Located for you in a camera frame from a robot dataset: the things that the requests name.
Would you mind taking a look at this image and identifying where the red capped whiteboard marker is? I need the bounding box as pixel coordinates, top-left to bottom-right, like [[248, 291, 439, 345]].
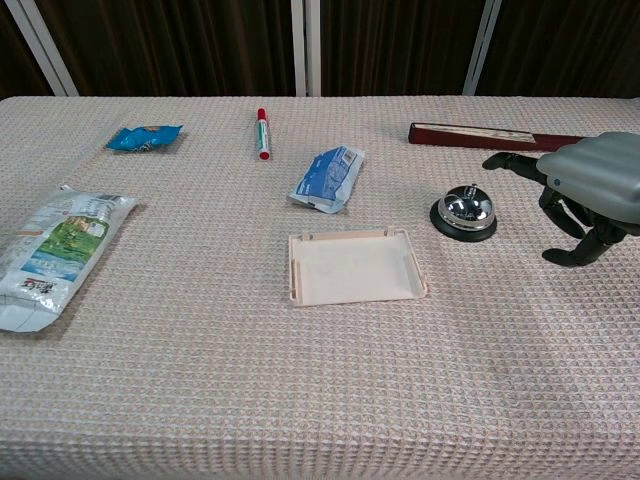
[[255, 107, 273, 162]]

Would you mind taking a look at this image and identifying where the large white green food bag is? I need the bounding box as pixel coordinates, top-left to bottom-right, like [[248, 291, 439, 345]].
[[0, 184, 138, 334]]

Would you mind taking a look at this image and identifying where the beige plastic tray lid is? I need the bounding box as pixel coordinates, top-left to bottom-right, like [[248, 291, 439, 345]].
[[287, 226, 430, 307]]

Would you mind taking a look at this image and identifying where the silver desk call bell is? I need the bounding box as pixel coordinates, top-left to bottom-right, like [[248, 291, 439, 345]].
[[429, 183, 499, 243]]

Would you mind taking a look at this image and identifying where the blue white tissue pack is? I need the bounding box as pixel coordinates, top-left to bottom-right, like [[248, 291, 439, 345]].
[[286, 145, 366, 215]]

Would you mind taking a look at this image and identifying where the dark brown curtain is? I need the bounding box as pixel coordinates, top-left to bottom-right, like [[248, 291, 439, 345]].
[[0, 0, 640, 101]]

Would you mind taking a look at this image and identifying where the pink waffle weave tablecloth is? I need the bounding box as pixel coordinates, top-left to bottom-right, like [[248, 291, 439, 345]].
[[0, 94, 640, 480]]

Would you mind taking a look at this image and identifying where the dark red folded hand fan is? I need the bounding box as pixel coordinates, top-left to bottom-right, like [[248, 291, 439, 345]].
[[408, 122, 586, 153]]

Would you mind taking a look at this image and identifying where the white metal frame post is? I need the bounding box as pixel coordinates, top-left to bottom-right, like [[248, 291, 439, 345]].
[[3, 0, 80, 97], [462, 0, 503, 97], [290, 0, 322, 98]]

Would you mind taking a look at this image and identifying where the small blue snack packet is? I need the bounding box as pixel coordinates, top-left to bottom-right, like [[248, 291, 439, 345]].
[[105, 124, 184, 153]]

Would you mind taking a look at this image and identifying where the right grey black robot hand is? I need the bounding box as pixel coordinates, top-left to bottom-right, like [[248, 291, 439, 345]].
[[482, 131, 640, 267]]

